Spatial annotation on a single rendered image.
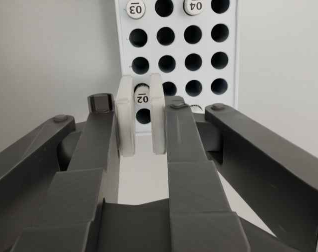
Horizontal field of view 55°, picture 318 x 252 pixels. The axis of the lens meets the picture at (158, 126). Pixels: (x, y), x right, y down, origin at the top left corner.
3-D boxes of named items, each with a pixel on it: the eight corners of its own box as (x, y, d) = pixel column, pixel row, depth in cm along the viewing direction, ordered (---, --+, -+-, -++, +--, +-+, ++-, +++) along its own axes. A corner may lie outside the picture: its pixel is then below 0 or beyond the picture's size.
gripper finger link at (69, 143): (118, 160, 14) (51, 165, 14) (123, 123, 18) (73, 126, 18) (114, 129, 13) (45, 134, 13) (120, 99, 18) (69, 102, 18)
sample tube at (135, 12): (128, 1, 23) (124, -2, 19) (144, 0, 23) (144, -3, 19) (129, 18, 23) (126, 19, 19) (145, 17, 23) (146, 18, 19)
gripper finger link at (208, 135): (166, 125, 13) (234, 120, 13) (161, 95, 18) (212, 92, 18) (167, 155, 14) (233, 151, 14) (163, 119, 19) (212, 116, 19)
